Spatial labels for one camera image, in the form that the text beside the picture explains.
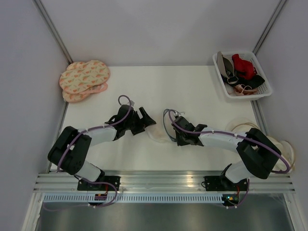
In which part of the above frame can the floral laundry bag bottom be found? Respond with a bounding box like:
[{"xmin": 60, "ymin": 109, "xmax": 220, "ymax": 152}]
[{"xmin": 62, "ymin": 83, "xmax": 108, "ymax": 103}]

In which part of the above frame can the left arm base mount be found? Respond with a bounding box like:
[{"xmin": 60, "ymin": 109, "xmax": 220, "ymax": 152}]
[{"xmin": 77, "ymin": 176, "xmax": 121, "ymax": 192}]

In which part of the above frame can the white plastic basket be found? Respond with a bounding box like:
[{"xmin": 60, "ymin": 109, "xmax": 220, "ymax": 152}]
[{"xmin": 212, "ymin": 51, "xmax": 272, "ymax": 101}]

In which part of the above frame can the cream laundry bag right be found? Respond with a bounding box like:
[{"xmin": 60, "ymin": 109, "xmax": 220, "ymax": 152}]
[{"xmin": 267, "ymin": 136, "xmax": 295, "ymax": 172}]

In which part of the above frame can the right aluminium frame post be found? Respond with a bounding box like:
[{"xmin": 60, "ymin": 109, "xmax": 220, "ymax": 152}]
[{"xmin": 252, "ymin": 0, "xmax": 288, "ymax": 55}]

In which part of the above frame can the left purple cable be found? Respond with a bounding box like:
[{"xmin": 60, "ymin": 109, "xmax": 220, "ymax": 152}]
[{"xmin": 56, "ymin": 95, "xmax": 135, "ymax": 181}]

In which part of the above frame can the purple cable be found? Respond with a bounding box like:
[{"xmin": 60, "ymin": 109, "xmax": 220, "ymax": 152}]
[
  {"xmin": 56, "ymin": 95, "xmax": 135, "ymax": 181},
  {"xmin": 167, "ymin": 109, "xmax": 291, "ymax": 174}
]

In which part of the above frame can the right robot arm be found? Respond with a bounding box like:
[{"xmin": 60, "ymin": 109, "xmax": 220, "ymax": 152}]
[{"xmin": 172, "ymin": 116, "xmax": 282, "ymax": 191}]

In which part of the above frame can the left aluminium frame post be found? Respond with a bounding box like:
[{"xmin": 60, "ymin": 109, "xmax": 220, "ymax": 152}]
[{"xmin": 32, "ymin": 0, "xmax": 73, "ymax": 64}]

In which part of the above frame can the aluminium frame post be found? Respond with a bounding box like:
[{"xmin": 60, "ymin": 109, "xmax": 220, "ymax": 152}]
[
  {"xmin": 32, "ymin": 0, "xmax": 73, "ymax": 64},
  {"xmin": 252, "ymin": 0, "xmax": 288, "ymax": 55}
]

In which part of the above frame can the aluminium mounting rail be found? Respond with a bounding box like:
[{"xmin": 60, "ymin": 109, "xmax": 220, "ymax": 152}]
[{"xmin": 33, "ymin": 170, "xmax": 295, "ymax": 193}]

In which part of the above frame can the white slotted cable duct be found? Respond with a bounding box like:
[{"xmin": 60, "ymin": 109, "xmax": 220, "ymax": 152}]
[{"xmin": 43, "ymin": 193, "xmax": 223, "ymax": 204}]

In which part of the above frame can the red bra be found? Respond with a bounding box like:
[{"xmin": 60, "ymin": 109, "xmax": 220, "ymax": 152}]
[{"xmin": 231, "ymin": 54, "xmax": 257, "ymax": 79}]

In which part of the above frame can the beige grey bra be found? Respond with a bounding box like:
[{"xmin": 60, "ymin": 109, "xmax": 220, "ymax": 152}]
[{"xmin": 216, "ymin": 51, "xmax": 235, "ymax": 78}]

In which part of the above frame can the floral laundry bag top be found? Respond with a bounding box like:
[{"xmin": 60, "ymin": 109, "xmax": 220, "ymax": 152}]
[{"xmin": 59, "ymin": 60, "xmax": 111, "ymax": 95}]

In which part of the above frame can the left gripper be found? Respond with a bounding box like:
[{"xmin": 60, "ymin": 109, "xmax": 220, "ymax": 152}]
[{"xmin": 125, "ymin": 107, "xmax": 155, "ymax": 135}]

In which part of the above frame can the white mesh laundry bag blue zipper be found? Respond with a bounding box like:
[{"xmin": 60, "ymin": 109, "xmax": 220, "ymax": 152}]
[{"xmin": 145, "ymin": 108, "xmax": 176, "ymax": 143}]

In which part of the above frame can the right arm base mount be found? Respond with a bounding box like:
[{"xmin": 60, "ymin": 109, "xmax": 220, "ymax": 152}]
[{"xmin": 202, "ymin": 176, "xmax": 248, "ymax": 192}]

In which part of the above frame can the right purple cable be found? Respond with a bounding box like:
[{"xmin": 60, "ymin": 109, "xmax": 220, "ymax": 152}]
[{"xmin": 167, "ymin": 109, "xmax": 291, "ymax": 174}]

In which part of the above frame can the floral laundry bag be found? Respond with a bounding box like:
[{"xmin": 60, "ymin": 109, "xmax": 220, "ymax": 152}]
[
  {"xmin": 62, "ymin": 83, "xmax": 108, "ymax": 103},
  {"xmin": 59, "ymin": 60, "xmax": 111, "ymax": 95}
]

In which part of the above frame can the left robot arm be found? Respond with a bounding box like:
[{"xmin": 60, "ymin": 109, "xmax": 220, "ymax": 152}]
[{"xmin": 48, "ymin": 105, "xmax": 156, "ymax": 192}]

